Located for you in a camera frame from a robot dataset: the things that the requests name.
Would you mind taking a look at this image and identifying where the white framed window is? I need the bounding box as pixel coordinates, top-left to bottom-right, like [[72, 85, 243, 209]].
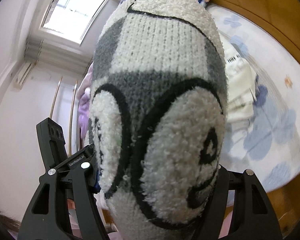
[[40, 0, 109, 44]]

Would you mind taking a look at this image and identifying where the white folded cloth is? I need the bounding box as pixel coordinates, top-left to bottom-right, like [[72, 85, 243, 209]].
[[219, 32, 259, 125]]

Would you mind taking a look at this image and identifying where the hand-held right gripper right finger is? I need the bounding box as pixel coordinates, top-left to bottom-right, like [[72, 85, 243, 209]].
[[202, 165, 283, 240]]

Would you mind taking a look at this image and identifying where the white air conditioner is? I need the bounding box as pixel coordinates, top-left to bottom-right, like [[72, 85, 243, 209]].
[[14, 61, 35, 90]]

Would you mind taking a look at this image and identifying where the leaf print bed sheet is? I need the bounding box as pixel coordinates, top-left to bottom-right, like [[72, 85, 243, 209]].
[[207, 4, 300, 205]]

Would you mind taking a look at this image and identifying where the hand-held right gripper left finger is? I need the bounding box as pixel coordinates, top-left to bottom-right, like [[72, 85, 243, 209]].
[[17, 162, 110, 240]]

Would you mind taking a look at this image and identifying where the grey beige curtain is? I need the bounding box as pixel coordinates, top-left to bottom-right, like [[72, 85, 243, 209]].
[[25, 39, 90, 64]]

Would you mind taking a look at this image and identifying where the wooden bed headboard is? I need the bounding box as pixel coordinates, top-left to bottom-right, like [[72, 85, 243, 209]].
[[155, 0, 300, 80]]

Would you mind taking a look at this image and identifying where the wooden wall rail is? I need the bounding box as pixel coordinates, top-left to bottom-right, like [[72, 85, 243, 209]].
[[50, 76, 63, 119], [68, 79, 79, 155]]

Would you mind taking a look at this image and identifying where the grey white checkered cardigan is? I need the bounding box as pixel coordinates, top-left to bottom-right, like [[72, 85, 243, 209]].
[[87, 0, 229, 240]]

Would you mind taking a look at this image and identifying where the purple floral quilt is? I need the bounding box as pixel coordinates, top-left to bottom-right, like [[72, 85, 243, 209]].
[[76, 62, 94, 140]]

